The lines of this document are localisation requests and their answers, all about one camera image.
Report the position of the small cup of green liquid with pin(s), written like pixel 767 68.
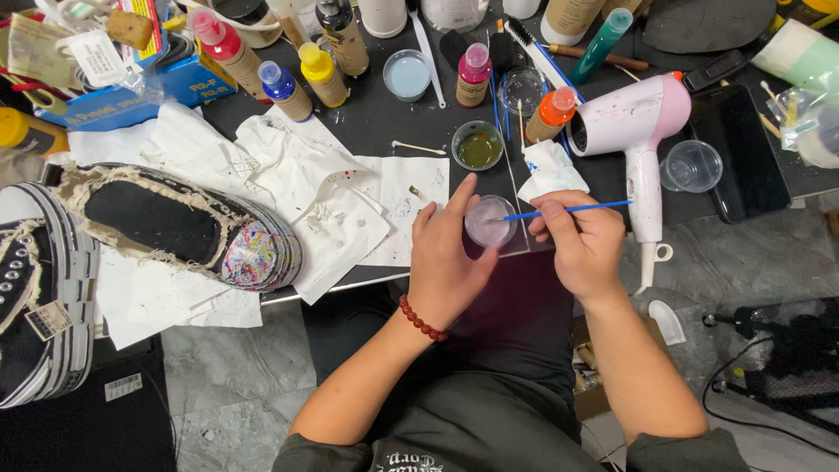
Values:
pixel 478 147

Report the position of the person's dark clothing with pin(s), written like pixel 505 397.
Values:
pixel 498 367

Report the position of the cotton swab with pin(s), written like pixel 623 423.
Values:
pixel 419 148

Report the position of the clear acrylic sheet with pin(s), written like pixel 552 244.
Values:
pixel 524 229

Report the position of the long white plastic tool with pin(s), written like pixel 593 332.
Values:
pixel 426 52

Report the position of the empty clear plastic cup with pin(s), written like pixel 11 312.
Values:
pixel 522 90
pixel 691 167

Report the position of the person's left hand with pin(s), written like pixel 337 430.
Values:
pixel 442 269

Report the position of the shoe paper tag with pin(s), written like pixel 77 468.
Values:
pixel 48 320

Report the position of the large white paper sheet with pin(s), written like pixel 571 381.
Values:
pixel 170 295

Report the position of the brown sponge block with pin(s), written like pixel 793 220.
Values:
pixel 130 28

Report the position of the white plastic bottle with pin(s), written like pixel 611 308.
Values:
pixel 382 16

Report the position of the black stand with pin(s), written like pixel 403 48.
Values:
pixel 793 354

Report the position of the black case with white label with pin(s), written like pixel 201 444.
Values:
pixel 72 426

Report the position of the yellow bottle with black label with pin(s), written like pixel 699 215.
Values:
pixel 29 131

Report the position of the black cap paint bottle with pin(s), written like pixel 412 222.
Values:
pixel 344 39

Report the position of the magenta cap paint bottle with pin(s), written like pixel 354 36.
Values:
pixel 473 75

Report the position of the white jar with black lid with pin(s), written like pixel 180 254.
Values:
pixel 252 23

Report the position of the black tablet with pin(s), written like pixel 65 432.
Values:
pixel 740 151

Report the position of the crumpled white tissue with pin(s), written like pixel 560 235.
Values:
pixel 547 170

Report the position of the small white bottle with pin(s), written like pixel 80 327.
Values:
pixel 521 8

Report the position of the red cap paint bottle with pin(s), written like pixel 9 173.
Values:
pixel 229 52

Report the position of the black shoe with metal eyelets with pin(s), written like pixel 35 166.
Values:
pixel 39 328

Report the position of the thin wooden stick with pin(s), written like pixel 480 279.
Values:
pixel 521 124

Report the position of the thin blue paintbrush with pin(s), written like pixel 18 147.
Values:
pixel 600 207

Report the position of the white toothbrush with black bristles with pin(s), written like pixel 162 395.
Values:
pixel 534 52

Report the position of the blue cap paint bottle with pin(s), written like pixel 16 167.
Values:
pixel 285 92

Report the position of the paint speckled white paper sheet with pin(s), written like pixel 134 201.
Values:
pixel 410 196

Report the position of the pink and white hair dryer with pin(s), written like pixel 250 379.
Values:
pixel 629 118

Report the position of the crumpled white paper sheet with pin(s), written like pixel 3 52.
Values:
pixel 328 223

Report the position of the large clear bottle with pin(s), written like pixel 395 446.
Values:
pixel 454 13

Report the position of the white bottle with kraft label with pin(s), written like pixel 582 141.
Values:
pixel 570 19

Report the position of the black handheld device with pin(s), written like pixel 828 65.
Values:
pixel 714 71

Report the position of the thin blue brush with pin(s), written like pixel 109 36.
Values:
pixel 495 105

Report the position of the mint green and white roll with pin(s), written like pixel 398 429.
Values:
pixel 796 56

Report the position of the blue cardboard box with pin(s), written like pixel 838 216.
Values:
pixel 190 82

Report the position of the black shoe with painted toe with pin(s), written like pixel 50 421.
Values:
pixel 157 219

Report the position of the black foam brush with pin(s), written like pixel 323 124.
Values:
pixel 501 52
pixel 452 49

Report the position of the black shoe insole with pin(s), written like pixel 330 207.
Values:
pixel 708 26

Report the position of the teal paint bottle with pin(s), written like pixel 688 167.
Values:
pixel 600 46

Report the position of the person's right hand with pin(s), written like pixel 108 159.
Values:
pixel 590 252

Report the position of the yellow cap paint bottle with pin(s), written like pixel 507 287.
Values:
pixel 322 75

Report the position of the clear bag of cotton swabs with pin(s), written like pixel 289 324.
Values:
pixel 809 121

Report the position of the small cup of pale blue liquid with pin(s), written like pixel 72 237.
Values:
pixel 407 75

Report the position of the small cup of pink liquid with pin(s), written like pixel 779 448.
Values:
pixel 488 219

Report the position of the orange cap paint bottle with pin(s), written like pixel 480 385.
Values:
pixel 550 115

